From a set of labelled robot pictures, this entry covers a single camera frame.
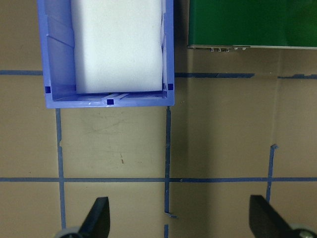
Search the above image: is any blue plastic bin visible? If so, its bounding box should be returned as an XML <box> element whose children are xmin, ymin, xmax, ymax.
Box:
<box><xmin>36</xmin><ymin>0</ymin><xmax>175</xmax><ymax>109</ymax></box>

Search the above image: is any green conveyor belt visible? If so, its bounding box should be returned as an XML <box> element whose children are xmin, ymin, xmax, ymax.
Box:
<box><xmin>186</xmin><ymin>0</ymin><xmax>317</xmax><ymax>53</ymax></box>

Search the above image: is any white foam pad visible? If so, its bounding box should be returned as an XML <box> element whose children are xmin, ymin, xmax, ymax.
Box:
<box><xmin>70</xmin><ymin>0</ymin><xmax>165</xmax><ymax>95</ymax></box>

